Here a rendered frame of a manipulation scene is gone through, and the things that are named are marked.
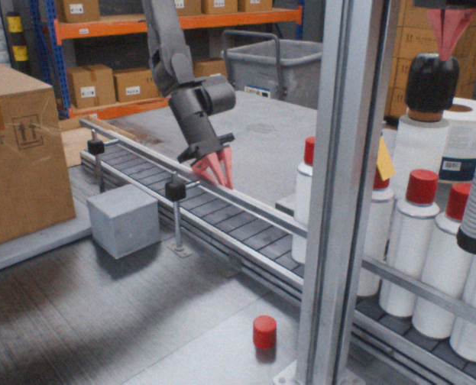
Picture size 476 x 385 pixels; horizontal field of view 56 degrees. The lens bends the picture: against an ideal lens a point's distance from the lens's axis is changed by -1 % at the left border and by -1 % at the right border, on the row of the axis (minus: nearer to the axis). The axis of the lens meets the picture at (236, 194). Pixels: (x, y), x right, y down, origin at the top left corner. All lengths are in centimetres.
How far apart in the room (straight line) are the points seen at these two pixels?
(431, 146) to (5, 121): 74
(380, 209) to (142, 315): 39
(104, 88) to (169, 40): 353
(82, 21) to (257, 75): 176
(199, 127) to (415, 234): 43
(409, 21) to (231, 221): 344
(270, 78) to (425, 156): 230
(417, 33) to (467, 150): 306
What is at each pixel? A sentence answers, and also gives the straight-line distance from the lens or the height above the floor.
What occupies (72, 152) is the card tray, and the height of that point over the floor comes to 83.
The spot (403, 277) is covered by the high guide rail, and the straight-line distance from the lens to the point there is 60.
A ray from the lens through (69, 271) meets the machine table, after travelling 85.
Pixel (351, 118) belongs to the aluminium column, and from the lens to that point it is 41.
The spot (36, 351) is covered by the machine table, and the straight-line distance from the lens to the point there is 72.
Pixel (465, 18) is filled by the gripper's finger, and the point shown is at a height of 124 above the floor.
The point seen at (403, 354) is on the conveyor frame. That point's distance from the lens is 65.
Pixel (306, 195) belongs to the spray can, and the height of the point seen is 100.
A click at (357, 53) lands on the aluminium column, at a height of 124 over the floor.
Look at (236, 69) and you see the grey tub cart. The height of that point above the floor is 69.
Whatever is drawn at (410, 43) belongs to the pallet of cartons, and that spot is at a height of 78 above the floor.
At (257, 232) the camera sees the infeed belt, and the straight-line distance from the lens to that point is 81.
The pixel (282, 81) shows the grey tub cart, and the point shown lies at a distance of 303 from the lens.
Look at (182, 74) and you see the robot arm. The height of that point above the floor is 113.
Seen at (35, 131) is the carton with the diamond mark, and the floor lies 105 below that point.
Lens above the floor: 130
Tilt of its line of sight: 26 degrees down
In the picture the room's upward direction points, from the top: straight up
